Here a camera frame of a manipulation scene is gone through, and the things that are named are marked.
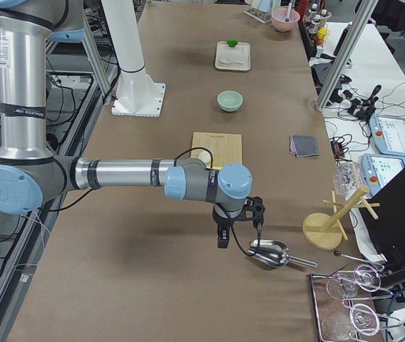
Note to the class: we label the wooden mug tree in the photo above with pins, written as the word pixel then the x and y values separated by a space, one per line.
pixel 325 231

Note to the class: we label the bamboo cutting board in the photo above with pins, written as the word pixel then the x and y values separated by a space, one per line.
pixel 225 148

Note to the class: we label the grey folded cloth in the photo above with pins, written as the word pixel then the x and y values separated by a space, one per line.
pixel 303 145

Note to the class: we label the near teach pendant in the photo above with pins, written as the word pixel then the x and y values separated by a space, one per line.
pixel 379 170

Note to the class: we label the beige rabbit tray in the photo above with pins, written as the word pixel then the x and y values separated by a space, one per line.
pixel 239 53

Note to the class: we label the black monitor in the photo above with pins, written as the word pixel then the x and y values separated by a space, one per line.
pixel 387 232

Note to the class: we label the green ceramic bowl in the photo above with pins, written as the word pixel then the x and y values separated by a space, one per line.
pixel 229 100

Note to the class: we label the metal scoop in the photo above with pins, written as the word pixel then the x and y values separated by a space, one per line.
pixel 276 254

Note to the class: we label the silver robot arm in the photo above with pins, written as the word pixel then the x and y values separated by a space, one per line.
pixel 31 174

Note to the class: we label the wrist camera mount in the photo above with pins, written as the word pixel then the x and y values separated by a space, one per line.
pixel 252 211

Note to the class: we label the wire glass rack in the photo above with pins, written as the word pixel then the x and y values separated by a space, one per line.
pixel 343 305

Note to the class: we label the white ceramic spoon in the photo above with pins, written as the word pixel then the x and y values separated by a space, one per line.
pixel 228 62

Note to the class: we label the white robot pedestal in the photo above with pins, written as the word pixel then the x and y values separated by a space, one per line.
pixel 136 93

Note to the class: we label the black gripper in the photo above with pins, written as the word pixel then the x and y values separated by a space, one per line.
pixel 221 221

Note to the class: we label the pink bowl with ice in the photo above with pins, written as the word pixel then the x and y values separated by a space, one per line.
pixel 279 19

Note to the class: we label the green lime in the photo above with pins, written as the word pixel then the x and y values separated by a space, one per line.
pixel 232 42

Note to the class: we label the teach pendant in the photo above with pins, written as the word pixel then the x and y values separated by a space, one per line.
pixel 388 133
pixel 379 170

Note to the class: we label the aluminium frame post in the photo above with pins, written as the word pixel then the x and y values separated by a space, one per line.
pixel 364 12

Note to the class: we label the clear plastic container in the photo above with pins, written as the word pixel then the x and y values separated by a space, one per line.
pixel 347 179

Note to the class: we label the far teach pendant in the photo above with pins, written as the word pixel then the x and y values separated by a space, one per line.
pixel 388 133

